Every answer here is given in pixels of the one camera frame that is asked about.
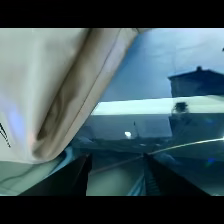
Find beige garment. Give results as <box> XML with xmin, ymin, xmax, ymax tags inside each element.
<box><xmin>0</xmin><ymin>27</ymin><xmax>152</xmax><ymax>165</ymax></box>

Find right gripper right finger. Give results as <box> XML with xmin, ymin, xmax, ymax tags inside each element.
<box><xmin>143</xmin><ymin>153</ymin><xmax>212</xmax><ymax>197</ymax></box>

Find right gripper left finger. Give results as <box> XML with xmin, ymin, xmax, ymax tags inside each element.
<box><xmin>20</xmin><ymin>152</ymin><xmax>93</xmax><ymax>197</ymax></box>

